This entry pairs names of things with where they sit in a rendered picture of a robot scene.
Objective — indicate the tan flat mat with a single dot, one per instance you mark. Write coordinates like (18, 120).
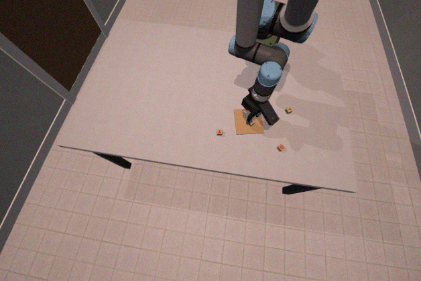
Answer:
(242, 127)

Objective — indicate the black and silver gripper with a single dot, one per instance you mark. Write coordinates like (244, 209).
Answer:
(249, 104)

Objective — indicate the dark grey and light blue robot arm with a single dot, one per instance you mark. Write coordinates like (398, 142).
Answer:
(272, 18)

